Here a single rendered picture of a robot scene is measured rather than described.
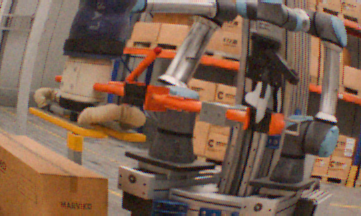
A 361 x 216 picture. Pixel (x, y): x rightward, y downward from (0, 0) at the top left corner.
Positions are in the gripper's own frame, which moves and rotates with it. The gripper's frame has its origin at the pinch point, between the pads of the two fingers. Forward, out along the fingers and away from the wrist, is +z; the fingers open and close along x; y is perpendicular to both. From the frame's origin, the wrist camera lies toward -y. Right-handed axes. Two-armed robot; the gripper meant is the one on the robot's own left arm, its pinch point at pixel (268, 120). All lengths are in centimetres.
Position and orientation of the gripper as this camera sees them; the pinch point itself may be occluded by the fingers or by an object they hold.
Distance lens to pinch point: 143.4
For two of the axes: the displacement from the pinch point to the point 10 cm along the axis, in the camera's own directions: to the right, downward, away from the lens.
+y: -8.0, -1.7, 5.8
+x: -5.8, -0.6, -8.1
